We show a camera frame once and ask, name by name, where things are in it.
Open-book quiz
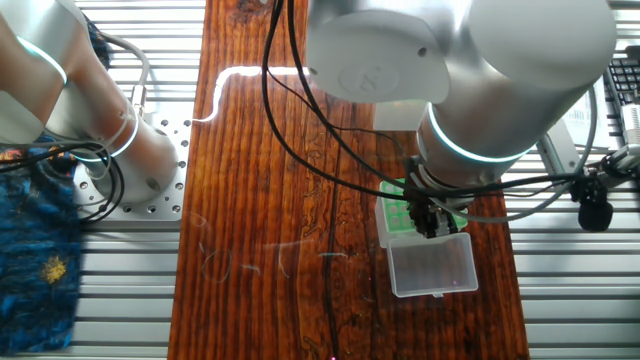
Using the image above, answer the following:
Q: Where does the brown wooden board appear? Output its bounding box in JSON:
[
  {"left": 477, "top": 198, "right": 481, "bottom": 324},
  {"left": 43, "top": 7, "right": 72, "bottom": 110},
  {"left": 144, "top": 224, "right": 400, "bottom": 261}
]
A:
[{"left": 168, "top": 0, "right": 531, "bottom": 360}]

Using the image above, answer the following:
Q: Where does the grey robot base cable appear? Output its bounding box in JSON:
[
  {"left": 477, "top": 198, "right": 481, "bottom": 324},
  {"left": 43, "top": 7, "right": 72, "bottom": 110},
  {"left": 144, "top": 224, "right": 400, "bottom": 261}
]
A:
[{"left": 95, "top": 35, "right": 153, "bottom": 131}]

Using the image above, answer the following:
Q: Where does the tall green pipette tip holder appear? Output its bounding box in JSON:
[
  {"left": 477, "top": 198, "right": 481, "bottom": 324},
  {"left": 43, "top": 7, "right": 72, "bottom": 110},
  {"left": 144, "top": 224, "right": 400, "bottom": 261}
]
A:
[{"left": 376, "top": 178, "right": 479, "bottom": 299}]

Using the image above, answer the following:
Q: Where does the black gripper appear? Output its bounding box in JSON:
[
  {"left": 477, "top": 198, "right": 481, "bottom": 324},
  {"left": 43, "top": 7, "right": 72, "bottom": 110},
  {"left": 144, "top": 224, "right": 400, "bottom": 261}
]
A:
[{"left": 402, "top": 170, "right": 466, "bottom": 239}]

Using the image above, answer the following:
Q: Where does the blue patterned cloth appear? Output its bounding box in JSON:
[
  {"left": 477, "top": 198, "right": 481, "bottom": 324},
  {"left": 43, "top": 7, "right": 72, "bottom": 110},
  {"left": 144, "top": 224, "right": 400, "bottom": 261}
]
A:
[{"left": 0, "top": 130, "right": 86, "bottom": 351}]

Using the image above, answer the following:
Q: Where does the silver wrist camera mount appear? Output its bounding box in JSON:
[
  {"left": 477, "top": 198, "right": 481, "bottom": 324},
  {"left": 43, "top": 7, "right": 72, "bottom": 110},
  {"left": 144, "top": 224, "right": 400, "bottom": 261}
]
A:
[{"left": 535, "top": 128, "right": 586, "bottom": 186}]

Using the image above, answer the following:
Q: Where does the black keyboard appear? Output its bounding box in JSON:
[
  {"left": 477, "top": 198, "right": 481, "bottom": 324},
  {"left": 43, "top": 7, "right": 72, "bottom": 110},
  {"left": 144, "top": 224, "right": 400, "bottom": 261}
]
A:
[{"left": 605, "top": 58, "right": 640, "bottom": 106}]

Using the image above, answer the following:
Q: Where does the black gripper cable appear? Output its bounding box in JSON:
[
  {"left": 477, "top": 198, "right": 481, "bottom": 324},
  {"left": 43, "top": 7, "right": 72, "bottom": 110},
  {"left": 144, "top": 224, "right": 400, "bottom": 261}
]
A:
[{"left": 260, "top": 0, "right": 616, "bottom": 233}]

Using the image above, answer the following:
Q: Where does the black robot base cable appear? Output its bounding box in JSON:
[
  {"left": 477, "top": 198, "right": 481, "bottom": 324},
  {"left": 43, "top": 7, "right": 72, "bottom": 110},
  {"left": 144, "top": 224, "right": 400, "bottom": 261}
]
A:
[{"left": 40, "top": 140, "right": 123, "bottom": 223}]

